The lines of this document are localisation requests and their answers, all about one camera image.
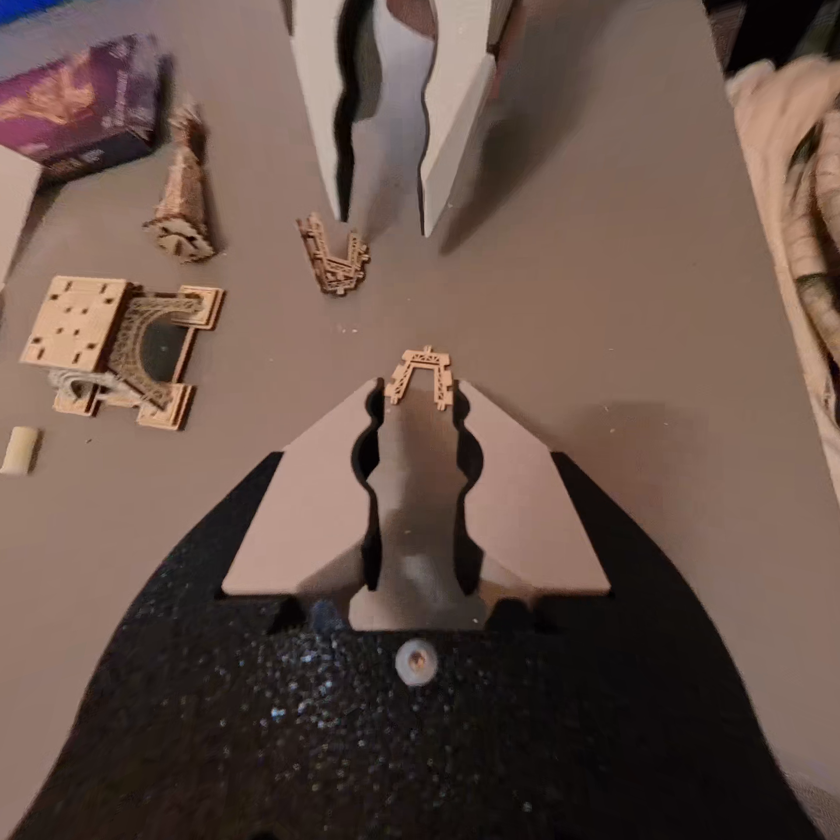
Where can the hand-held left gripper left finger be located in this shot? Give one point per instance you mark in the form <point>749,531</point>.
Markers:
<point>308,518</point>

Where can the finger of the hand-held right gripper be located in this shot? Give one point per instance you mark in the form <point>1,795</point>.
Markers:
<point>318,79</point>
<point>466,98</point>

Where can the purple puzzle box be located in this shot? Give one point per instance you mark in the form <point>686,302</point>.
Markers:
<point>79,105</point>

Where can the wooden tower base model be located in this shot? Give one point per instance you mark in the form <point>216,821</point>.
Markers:
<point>72,315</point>

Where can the pale wax stick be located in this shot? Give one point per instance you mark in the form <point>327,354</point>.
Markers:
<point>19,449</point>

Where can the wooden tower spire model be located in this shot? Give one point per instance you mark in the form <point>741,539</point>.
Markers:
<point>180,197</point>

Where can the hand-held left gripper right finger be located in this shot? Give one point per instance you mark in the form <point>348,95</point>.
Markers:
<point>525,518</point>

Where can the folded instruction leaflet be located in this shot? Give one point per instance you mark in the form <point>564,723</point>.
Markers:
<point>16,197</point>

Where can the small wooden arch piece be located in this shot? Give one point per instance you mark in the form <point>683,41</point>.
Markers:
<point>426,358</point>
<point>341,272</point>
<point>313,239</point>

